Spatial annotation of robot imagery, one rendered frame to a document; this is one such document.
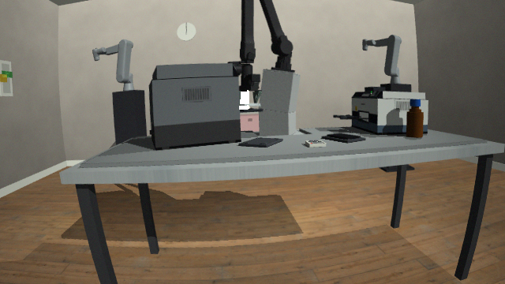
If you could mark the brown bottle with blue cap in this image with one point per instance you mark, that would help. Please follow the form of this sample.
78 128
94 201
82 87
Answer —
414 119

